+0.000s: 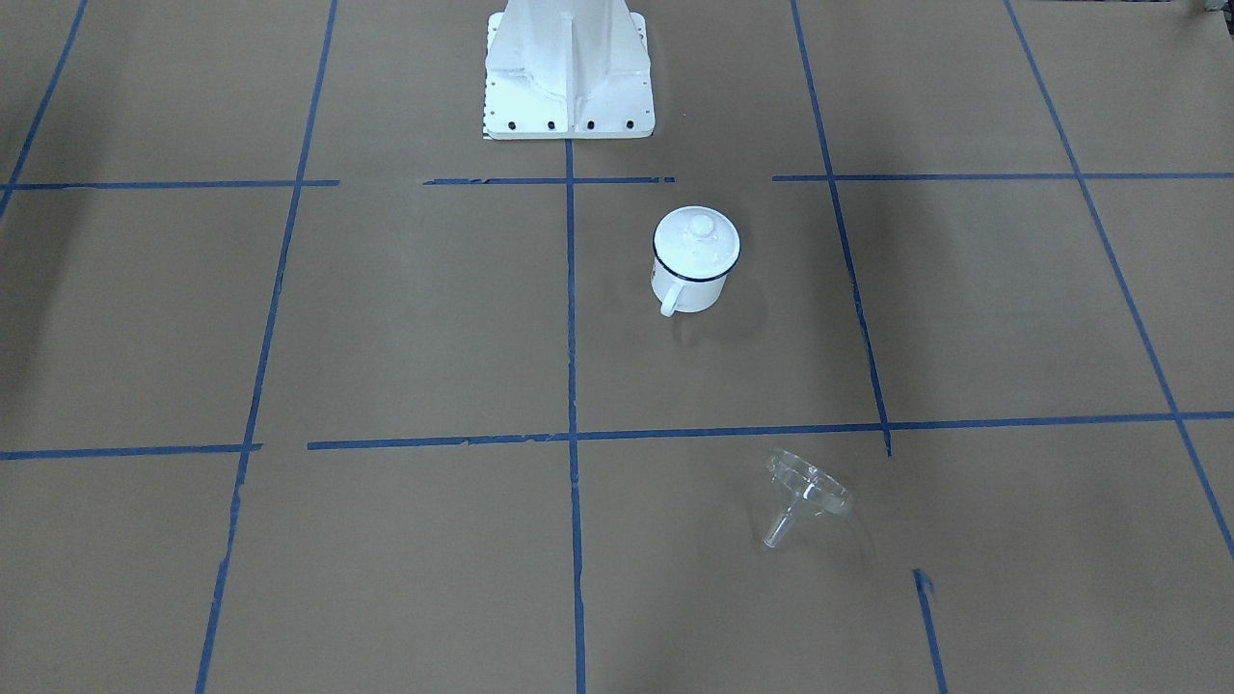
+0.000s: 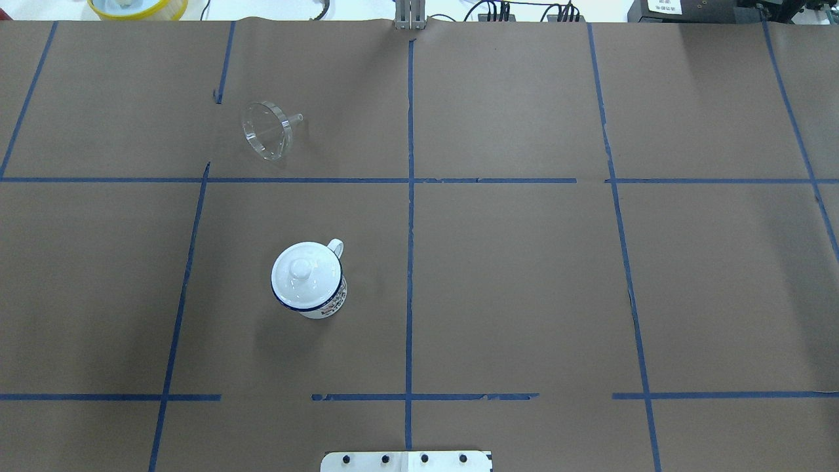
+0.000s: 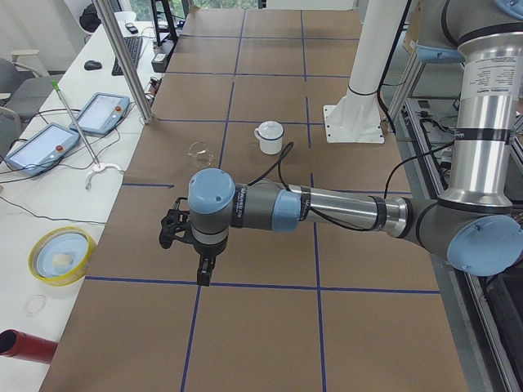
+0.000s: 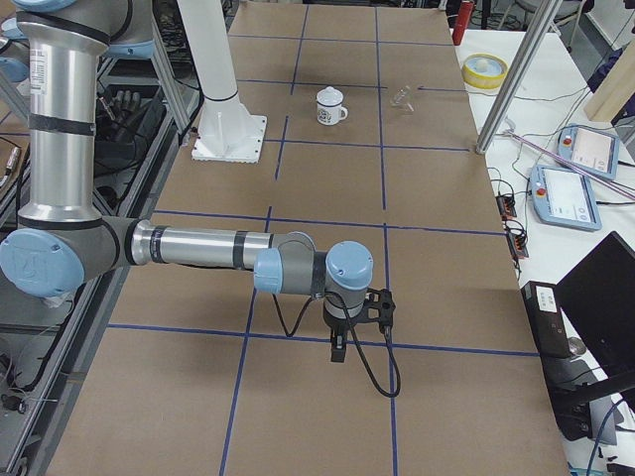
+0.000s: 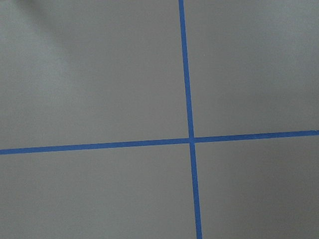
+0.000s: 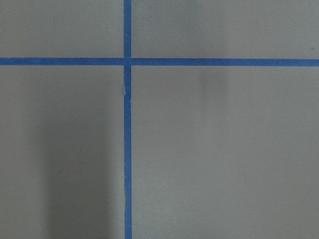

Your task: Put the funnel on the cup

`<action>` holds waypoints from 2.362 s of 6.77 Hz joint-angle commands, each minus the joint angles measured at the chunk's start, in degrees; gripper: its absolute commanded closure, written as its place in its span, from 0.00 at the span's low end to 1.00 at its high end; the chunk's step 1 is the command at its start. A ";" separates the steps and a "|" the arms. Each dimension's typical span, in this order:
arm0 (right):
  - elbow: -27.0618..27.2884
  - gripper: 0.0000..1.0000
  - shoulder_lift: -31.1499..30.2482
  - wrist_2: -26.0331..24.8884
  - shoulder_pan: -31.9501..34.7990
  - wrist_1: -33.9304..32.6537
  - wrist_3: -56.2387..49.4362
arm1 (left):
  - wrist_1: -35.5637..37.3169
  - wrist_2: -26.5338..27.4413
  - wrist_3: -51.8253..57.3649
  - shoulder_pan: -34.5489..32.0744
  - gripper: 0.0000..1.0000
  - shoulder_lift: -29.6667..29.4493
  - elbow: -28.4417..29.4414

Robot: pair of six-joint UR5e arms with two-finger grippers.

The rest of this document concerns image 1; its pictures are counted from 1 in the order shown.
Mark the white cup lid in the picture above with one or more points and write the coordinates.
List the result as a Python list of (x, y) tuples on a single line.
[(696, 243)]

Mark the white enamel cup blue rim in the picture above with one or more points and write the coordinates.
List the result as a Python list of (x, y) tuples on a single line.
[(681, 296)]

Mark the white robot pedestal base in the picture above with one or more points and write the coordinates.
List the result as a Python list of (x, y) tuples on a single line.
[(567, 69)]

